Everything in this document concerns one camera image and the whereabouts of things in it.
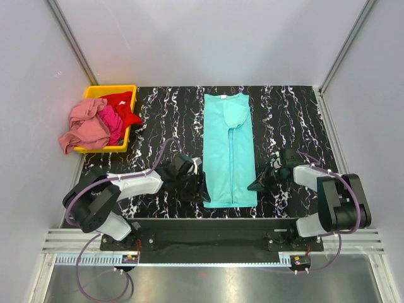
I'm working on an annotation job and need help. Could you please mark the teal t-shirt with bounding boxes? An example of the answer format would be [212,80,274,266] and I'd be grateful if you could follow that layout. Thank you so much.
[203,93,258,208]

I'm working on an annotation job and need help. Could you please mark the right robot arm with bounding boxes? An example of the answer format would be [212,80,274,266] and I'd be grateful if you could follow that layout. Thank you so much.
[248,148,372,252]

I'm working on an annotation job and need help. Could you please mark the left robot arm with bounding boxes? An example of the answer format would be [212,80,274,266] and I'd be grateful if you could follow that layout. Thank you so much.
[62,153,211,251]

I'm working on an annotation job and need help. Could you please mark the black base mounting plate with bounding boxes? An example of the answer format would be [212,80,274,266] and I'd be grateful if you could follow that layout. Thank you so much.
[97,218,326,266]

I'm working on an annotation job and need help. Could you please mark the magenta t-shirt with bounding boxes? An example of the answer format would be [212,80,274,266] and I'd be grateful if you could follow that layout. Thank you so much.
[98,105,123,146]

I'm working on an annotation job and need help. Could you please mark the red t-shirt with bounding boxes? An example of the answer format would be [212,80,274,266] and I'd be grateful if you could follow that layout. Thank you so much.
[101,92,143,133]

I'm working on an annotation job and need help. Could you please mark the salmon pink t-shirt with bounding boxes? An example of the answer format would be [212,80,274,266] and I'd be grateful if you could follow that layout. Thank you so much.
[59,98,110,154]

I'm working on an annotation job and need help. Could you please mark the yellow plastic bin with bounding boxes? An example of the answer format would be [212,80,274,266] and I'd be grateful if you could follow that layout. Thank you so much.
[74,85,137,154]

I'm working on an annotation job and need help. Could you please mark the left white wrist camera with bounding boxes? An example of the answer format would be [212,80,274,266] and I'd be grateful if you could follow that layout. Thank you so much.
[186,157,202,175]

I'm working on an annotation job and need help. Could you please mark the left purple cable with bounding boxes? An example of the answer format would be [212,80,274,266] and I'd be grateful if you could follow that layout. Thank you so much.
[64,138,186,300]

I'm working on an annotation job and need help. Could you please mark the slotted cable duct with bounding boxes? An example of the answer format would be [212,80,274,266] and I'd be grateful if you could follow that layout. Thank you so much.
[56,254,293,268]

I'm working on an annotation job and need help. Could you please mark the right aluminium frame post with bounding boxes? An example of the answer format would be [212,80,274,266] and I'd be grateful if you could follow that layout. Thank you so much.
[318,0,379,95]

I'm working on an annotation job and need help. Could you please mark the aluminium frame post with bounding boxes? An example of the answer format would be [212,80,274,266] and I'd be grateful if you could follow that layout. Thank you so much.
[45,0,99,86]
[318,0,379,95]

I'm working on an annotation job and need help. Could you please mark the left aluminium frame post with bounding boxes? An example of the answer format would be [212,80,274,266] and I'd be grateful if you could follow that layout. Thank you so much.
[45,0,99,86]

